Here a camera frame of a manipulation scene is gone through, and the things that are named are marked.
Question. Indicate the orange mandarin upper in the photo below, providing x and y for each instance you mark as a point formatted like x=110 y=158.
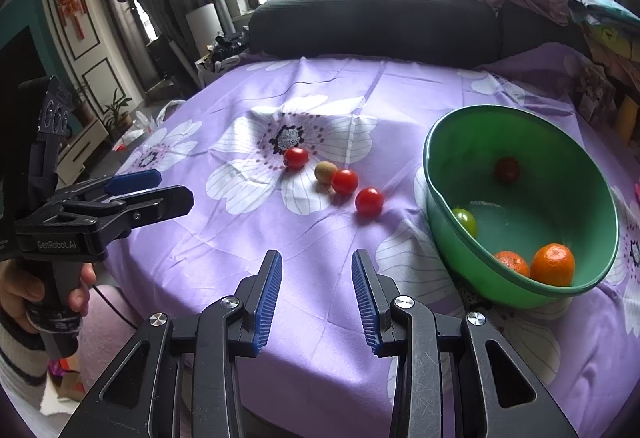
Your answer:
x=553 y=264

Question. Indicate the dark red cherry tomato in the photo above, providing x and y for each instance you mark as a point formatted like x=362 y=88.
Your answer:
x=507 y=170

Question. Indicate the dark green sofa back cushion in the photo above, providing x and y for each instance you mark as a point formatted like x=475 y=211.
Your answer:
x=460 y=34

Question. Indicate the orange mandarin lower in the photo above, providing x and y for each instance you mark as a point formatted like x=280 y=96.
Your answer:
x=513 y=261

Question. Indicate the clear packaged snack box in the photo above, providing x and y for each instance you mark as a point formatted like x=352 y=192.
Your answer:
x=594 y=96

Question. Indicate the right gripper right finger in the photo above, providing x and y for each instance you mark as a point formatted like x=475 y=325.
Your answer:
x=495 y=393

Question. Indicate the stack of folded clothes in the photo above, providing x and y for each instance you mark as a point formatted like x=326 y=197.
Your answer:
x=612 y=34

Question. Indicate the potted plant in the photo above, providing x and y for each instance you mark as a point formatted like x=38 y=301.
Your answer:
x=117 y=118

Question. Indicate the orange mandarin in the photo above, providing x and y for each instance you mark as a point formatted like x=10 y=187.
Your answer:
x=553 y=264
x=513 y=261

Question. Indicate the green round fruit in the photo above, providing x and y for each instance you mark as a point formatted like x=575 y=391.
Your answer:
x=467 y=220

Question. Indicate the yellow bottle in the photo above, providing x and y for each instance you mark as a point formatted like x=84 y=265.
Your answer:
x=626 y=119

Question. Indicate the red chinese knot decoration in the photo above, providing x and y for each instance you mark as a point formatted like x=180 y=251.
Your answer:
x=69 y=13

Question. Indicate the green plastic bowl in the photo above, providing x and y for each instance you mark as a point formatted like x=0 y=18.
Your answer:
x=560 y=197

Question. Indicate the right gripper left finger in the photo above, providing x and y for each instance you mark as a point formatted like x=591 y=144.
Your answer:
x=139 y=393

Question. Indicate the tan round fruit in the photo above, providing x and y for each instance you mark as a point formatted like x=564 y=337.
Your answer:
x=324 y=172

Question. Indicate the person's left hand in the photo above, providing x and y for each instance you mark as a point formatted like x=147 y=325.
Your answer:
x=19 y=287

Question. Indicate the purple floral cloth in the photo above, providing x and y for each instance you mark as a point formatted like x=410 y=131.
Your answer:
x=317 y=376

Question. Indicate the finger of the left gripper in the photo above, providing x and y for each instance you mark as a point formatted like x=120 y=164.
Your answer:
x=144 y=208
x=113 y=186

